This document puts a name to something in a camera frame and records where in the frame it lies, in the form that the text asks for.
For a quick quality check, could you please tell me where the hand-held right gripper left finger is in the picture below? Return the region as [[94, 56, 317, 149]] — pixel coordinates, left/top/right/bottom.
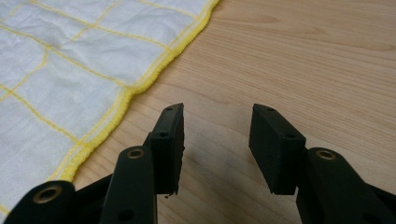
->
[[143, 103, 186, 197]]

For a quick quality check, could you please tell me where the white cloth with yellow edge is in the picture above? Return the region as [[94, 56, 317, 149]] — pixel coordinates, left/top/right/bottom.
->
[[0, 0, 221, 217]]

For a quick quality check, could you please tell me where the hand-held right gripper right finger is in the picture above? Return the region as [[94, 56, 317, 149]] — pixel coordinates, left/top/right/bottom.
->
[[248, 103, 308, 196]]

